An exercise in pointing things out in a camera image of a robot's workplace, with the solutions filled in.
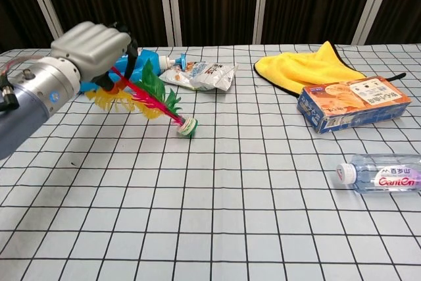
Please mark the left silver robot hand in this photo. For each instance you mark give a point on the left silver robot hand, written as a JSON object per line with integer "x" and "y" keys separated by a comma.
{"x": 92, "y": 47}

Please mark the colourful feather shuttlecock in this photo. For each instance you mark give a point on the colourful feather shuttlecock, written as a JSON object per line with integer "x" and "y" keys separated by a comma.
{"x": 151, "y": 96}

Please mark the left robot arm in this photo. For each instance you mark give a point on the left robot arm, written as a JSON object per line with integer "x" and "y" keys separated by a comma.
{"x": 33, "y": 96}

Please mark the blue detergent bottle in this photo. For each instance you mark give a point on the blue detergent bottle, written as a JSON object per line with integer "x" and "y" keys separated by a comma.
{"x": 148, "y": 60}

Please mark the white snack bag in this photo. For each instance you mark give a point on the white snack bag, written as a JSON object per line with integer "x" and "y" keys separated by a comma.
{"x": 204, "y": 75}

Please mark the yellow microfibre cloth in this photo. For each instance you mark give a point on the yellow microfibre cloth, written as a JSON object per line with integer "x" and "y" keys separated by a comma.
{"x": 296, "y": 67}

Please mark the blue orange cardboard box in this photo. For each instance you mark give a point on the blue orange cardboard box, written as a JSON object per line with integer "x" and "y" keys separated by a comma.
{"x": 352, "y": 103}

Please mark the clear plastic water bottle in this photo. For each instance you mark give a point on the clear plastic water bottle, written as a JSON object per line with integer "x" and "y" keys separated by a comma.
{"x": 385, "y": 173}

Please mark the white folding screen frame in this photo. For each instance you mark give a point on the white folding screen frame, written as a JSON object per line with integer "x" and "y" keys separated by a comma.
{"x": 171, "y": 4}

